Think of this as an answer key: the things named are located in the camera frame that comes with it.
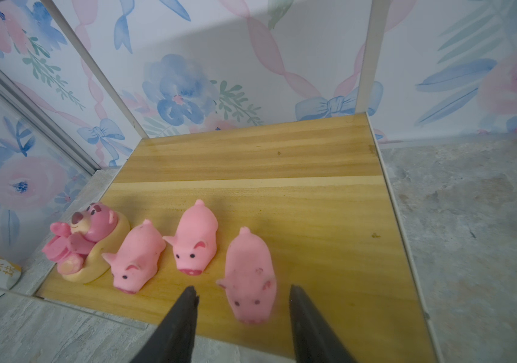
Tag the wooden two-tier shelf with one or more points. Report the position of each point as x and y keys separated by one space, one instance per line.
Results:
x=273 y=134

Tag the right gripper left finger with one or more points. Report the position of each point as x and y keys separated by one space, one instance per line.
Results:
x=173 y=340

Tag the pink pig toy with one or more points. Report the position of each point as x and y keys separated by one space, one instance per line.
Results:
x=250 y=282
x=136 y=261
x=194 y=243

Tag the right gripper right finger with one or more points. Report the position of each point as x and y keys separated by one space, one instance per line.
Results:
x=313 y=338

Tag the pink bear toy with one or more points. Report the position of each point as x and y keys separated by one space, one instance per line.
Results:
x=77 y=247

